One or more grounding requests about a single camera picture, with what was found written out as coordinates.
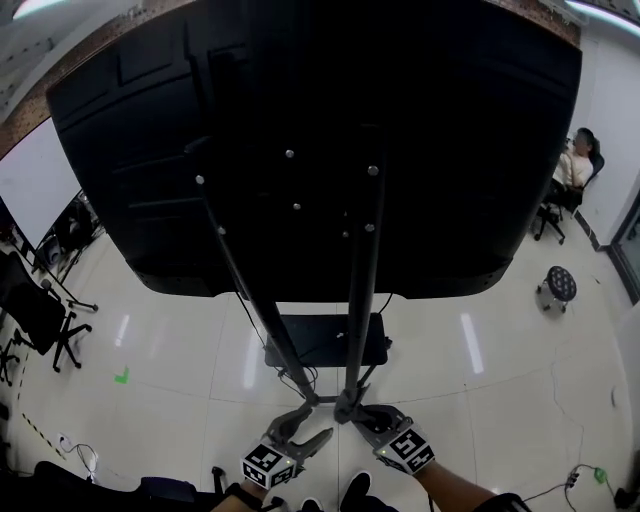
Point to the black t-shirt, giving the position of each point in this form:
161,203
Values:
505,504

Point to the white projection screen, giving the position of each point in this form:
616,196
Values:
30,190

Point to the long ceiling light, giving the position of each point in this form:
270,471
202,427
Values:
35,7
610,12

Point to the person's dark trousers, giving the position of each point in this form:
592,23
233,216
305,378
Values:
380,505

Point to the person's left forearm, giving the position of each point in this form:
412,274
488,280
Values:
235,507

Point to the black framed glass door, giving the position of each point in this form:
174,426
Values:
631,250

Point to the black TV stand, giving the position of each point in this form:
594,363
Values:
325,340

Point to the white power strip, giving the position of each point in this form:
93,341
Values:
65,441

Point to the small green object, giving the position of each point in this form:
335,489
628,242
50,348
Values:
600,475

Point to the green floor tape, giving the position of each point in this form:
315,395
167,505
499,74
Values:
122,378

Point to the black round stool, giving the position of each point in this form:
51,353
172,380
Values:
561,282

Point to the person's black shoe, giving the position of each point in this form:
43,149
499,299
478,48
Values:
311,505
356,487

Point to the person's right forearm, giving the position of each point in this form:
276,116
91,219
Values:
450,487

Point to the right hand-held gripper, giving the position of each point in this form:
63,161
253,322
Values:
407,447

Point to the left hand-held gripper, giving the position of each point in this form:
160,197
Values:
265,462

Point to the black television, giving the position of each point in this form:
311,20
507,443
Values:
450,150

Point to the black office chair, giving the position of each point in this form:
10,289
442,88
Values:
100,492
35,310
597,165

